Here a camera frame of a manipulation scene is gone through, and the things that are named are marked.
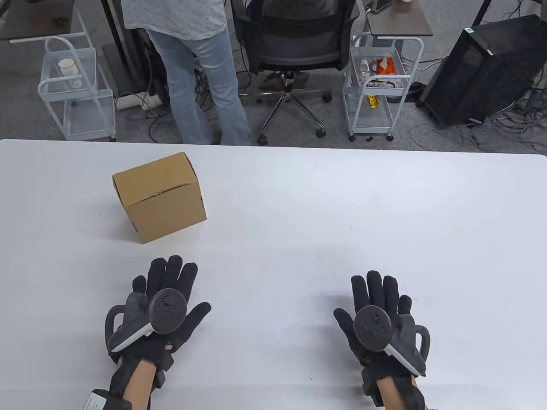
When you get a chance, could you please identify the person's right hand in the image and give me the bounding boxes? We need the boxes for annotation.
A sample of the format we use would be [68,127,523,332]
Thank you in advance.
[333,270,423,385]

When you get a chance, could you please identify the person's left hand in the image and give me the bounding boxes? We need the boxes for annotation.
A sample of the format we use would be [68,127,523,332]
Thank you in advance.
[109,255,212,376]

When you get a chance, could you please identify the brown cardboard mailer box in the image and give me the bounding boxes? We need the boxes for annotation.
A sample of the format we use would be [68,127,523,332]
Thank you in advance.
[112,152,207,244]

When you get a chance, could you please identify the person's right forearm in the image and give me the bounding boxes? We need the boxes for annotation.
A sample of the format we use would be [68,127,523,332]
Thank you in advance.
[375,378,411,410]

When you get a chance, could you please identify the person's left forearm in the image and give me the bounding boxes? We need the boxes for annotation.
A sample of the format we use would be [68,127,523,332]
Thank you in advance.
[122,357,158,404]

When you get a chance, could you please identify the black wrist sensor box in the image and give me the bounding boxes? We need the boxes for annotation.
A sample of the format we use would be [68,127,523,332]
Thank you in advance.
[88,389,133,410]

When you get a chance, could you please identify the black mesh office chair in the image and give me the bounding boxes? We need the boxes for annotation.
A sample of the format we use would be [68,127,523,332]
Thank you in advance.
[231,0,360,146]

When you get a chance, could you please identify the white grey handheld controller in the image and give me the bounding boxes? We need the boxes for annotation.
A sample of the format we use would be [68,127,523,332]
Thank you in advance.
[106,289,188,353]
[354,306,431,376]

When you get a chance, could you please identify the white metal cart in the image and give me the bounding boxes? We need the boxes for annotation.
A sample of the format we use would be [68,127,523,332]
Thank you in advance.
[342,32,424,142]
[38,36,117,141]

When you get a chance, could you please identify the white power strip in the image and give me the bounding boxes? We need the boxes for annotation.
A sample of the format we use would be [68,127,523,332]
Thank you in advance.
[116,93,162,111]

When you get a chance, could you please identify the black computer tower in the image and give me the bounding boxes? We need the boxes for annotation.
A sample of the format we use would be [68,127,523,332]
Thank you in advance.
[419,14,547,127]

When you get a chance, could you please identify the black desk leg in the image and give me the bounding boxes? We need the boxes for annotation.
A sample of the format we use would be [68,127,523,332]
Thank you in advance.
[101,0,148,92]

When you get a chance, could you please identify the brown side table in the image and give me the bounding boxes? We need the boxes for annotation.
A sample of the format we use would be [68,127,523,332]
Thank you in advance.
[365,0,433,39]

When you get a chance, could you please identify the white red cable bundle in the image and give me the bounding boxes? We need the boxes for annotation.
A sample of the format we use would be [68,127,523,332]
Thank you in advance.
[363,76,400,90]

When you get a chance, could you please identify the brown desk with white frame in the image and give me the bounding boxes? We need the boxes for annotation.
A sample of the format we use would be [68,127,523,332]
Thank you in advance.
[0,0,92,43]

